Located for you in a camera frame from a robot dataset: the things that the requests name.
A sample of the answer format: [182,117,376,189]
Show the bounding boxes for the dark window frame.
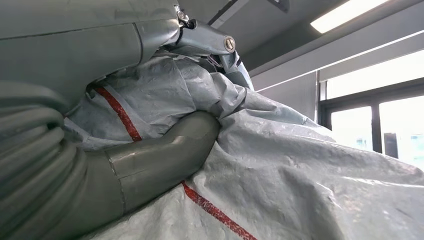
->
[317,76,424,160]

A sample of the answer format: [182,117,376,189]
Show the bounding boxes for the grey parcel with red print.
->
[62,54,424,240]

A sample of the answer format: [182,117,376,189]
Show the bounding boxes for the long ceiling light panel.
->
[309,0,392,35]

